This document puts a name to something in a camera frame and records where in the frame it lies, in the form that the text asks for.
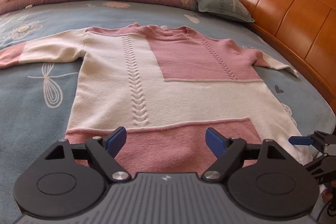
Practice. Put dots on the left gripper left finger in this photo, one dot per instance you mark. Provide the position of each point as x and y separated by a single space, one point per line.
102 153

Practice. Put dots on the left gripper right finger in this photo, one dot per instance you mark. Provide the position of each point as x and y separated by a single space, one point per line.
229 154

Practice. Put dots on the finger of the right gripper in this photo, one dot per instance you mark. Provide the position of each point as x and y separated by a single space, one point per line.
301 140

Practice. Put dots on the pink and cream sweater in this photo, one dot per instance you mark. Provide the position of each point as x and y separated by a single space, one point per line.
166 86

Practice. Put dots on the person's right hand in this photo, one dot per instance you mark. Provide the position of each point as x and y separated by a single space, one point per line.
327 194

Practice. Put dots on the teal floral bed sheet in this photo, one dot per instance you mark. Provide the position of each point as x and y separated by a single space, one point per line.
37 98

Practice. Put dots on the wooden headboard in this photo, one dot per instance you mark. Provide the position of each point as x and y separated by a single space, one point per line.
303 31

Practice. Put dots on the teal flowers pillow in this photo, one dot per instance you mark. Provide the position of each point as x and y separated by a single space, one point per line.
227 9

